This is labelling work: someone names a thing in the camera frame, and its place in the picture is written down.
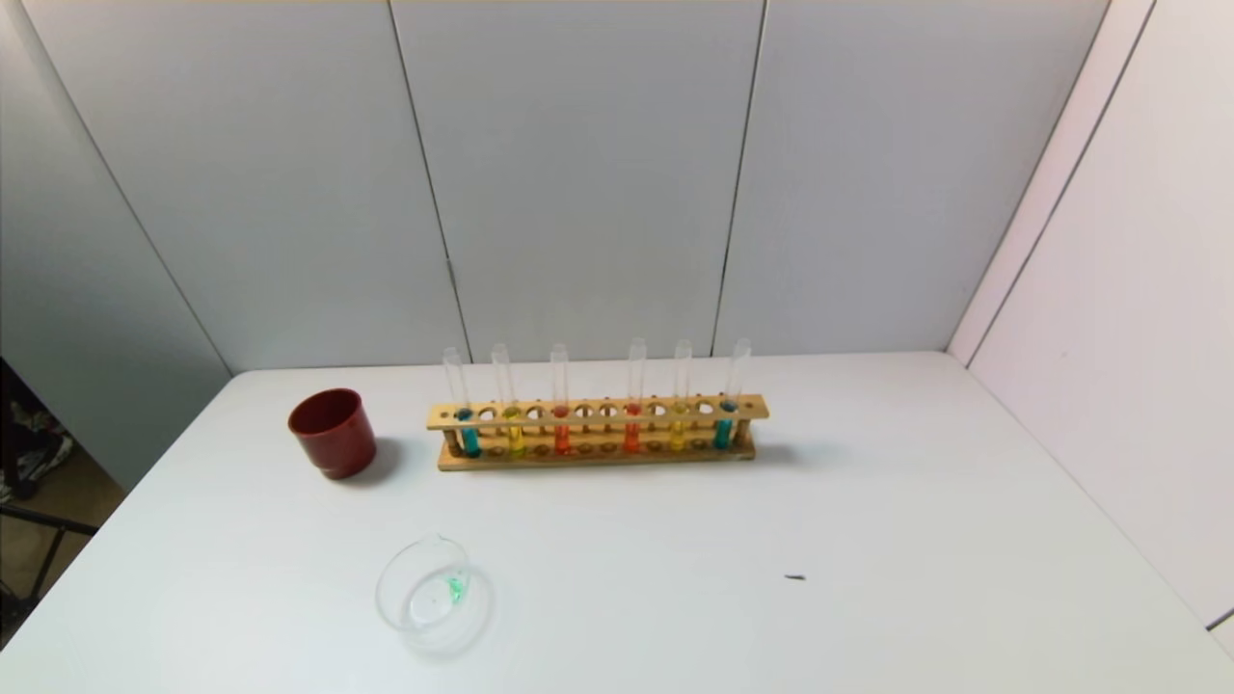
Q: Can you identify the test tube with yellow pigment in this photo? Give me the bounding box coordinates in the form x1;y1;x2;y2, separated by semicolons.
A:
670;339;693;452
491;343;527;459

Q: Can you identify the dark red plastic cup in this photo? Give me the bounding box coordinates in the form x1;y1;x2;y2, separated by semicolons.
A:
287;388;378;480

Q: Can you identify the clear glass beaker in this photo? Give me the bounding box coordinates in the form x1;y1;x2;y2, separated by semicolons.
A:
375;536;493;657

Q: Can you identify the test tube with blue pigment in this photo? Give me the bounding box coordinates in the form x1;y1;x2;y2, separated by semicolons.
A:
443;348;482;459
713;338;752;450

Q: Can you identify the test tube with orange pigment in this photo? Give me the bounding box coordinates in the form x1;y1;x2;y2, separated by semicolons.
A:
550;343;572;456
624;338;647;454

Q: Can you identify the black metal frame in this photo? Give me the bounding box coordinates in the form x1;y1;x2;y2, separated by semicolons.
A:
0;501;97;627

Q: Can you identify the wooden test tube rack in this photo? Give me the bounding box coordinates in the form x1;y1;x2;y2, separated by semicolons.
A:
427;393;770;471

